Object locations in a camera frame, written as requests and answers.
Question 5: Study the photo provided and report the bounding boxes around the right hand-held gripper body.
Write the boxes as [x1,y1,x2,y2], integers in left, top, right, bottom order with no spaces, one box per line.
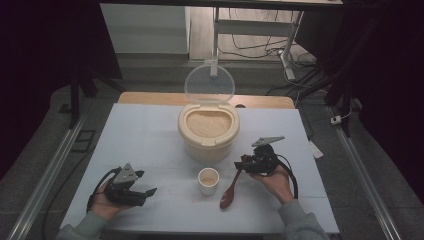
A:
[245,135,286,177]

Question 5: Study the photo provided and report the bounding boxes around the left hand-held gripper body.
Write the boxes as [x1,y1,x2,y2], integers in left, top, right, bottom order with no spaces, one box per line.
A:
[104,162,148,207]

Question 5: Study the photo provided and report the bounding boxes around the brown wooden spoon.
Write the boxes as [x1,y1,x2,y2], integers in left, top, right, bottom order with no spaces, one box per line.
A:
[219,154,250,211]

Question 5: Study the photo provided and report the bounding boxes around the white cup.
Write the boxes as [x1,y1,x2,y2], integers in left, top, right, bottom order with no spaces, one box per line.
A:
[197,167,221,197]

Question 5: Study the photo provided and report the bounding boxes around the cream plastic rice container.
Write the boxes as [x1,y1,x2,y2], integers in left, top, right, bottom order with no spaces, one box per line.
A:
[177,102,241,164]

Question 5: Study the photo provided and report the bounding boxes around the uncooked rice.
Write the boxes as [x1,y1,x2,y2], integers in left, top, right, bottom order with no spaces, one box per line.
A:
[185,110,232,139]

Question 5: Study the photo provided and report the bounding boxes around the person's left hand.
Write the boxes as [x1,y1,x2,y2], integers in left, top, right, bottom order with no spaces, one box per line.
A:
[90,180,134,222]

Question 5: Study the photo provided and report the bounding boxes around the person's right hand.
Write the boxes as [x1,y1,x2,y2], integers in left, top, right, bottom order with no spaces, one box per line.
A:
[249,164,295,206]

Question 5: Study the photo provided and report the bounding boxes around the white table cover sheet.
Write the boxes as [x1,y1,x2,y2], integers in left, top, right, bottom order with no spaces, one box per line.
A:
[60,102,340,234]

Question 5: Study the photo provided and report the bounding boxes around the white paper tag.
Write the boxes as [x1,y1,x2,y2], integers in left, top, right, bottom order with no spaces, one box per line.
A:
[308,140,325,160]

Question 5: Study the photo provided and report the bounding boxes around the clear round container lid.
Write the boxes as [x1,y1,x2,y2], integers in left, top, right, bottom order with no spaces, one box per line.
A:
[184,64,236,103]

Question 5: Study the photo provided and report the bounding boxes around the white cabinet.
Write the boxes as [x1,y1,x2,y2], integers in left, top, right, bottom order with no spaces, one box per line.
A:
[100,3,191,55]

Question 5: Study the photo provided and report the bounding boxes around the dark curtain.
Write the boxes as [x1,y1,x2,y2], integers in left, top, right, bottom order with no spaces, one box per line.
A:
[0,0,124,183]
[294,0,424,204]

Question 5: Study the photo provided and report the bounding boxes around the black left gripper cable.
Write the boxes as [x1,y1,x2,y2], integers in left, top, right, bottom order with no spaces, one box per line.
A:
[86,167,122,214]

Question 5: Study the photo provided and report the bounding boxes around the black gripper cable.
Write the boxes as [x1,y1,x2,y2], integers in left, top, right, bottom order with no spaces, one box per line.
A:
[275,153,300,201]
[86,167,122,214]

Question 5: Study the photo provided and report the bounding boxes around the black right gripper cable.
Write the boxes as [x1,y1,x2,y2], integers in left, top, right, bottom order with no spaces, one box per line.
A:
[275,153,300,201]

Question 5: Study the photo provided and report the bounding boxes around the aluminium frame rail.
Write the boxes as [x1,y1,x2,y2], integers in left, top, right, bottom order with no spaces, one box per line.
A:
[328,106,403,240]
[7,114,88,240]

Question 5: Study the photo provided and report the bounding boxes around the black floor cables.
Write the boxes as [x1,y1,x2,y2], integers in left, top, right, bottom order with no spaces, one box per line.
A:
[218,8,326,98]

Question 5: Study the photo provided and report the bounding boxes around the white desk frame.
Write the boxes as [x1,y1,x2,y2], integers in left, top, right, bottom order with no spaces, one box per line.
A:
[209,7,305,81]

